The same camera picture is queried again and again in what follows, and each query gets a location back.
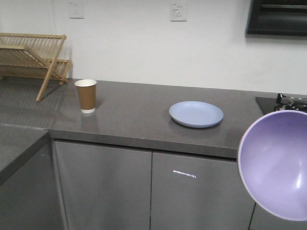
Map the brown paper cup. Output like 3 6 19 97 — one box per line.
74 79 97 114

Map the purple plastic bowl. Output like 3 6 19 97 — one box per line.
237 110 307 221

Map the light blue plastic plate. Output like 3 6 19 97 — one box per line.
169 101 224 128

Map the grey cabinet door right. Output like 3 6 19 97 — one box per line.
151 152 254 230

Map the grey cabinet door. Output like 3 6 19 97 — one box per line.
55 141 152 230
151 152 254 230

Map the grey cabinet door left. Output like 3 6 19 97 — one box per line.
55 141 152 230

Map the black gas stove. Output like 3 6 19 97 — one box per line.
256 93 307 115

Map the wooden dish drying rack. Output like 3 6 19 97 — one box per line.
0 33 71 102

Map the black range hood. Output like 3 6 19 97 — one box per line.
246 0 307 36

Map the white wall socket right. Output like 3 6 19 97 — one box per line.
170 2 188 22

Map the white wall socket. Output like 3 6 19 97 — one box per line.
68 0 84 19
170 2 188 22

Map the white wall socket left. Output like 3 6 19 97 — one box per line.
68 0 84 19

